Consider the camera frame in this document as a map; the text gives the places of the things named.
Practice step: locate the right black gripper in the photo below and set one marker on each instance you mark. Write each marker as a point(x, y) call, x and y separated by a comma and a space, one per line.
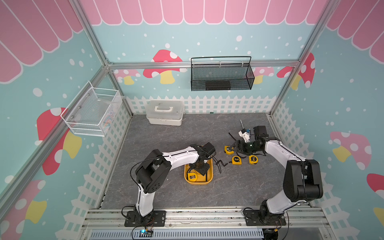
point(238, 143)

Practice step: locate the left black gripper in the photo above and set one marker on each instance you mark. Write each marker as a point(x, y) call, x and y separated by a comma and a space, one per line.
point(203, 170)

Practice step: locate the yellow tape measure with strap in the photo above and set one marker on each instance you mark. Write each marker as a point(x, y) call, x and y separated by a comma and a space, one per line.
point(236, 160)

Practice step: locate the yellow storage tray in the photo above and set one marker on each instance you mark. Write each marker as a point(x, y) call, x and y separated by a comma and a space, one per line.
point(202, 180)

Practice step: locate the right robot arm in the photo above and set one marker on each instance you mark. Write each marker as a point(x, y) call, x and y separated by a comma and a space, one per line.
point(302, 180)

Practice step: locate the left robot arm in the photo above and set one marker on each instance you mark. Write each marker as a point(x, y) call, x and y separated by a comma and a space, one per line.
point(153, 171)

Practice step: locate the yellow tape measure in tray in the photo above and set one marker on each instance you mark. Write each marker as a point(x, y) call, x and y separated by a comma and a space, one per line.
point(192, 176)

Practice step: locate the white plastic toolbox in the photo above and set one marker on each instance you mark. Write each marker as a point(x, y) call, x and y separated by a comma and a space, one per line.
point(165, 112)

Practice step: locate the green led circuit board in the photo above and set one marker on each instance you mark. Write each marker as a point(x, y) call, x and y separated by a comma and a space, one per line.
point(146, 234)

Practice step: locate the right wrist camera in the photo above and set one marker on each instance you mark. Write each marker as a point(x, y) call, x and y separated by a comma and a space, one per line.
point(245, 134)

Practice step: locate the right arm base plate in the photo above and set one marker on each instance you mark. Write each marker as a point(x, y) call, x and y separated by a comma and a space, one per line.
point(263, 218)

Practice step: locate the black mesh wall basket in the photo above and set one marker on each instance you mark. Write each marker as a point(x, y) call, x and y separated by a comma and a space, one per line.
point(221, 73)

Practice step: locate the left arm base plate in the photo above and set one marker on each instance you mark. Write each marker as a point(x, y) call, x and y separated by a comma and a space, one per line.
point(153, 219)

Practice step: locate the grey ribbed cable duct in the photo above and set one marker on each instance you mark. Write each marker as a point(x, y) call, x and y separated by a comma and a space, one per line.
point(181, 234)

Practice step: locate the white wire wall basket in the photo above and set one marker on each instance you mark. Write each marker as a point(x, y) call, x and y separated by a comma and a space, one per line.
point(93, 111)

